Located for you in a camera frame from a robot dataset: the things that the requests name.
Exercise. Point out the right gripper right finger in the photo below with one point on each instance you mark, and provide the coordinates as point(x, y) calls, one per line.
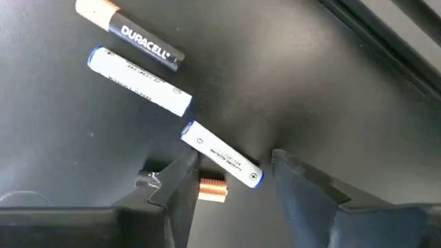
point(306, 206)

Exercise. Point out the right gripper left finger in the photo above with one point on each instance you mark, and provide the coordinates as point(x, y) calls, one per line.
point(172, 213)

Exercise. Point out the white blue-tipped battery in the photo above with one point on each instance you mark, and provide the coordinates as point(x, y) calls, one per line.
point(220, 153)
point(138, 81)

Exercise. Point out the black copper Duracell battery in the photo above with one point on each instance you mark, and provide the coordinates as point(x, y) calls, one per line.
point(213, 189)
point(144, 41)

